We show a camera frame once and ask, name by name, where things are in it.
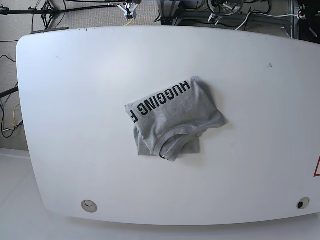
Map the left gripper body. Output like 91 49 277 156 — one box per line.
206 0 244 25

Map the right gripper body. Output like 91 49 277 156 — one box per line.
117 0 142 20

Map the grey T-shirt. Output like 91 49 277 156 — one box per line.
125 77 227 162

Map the black tripod stand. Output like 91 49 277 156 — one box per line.
0 0 121 33

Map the red warning triangle sticker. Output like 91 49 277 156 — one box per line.
313 158 320 177

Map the table grommet hole left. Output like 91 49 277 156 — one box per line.
81 199 98 213

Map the table grommet hole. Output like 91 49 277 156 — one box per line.
81 199 98 213
296 197 310 210

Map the table grommet hole right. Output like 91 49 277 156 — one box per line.
296 197 310 210

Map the white cable at top right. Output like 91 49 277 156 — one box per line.
234 11 298 31

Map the black metal frame base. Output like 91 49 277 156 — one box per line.
156 0 241 26

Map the aluminium frame post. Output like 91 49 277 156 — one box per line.
281 0 300 40

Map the yellow cable at left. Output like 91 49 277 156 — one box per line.
1 102 23 128

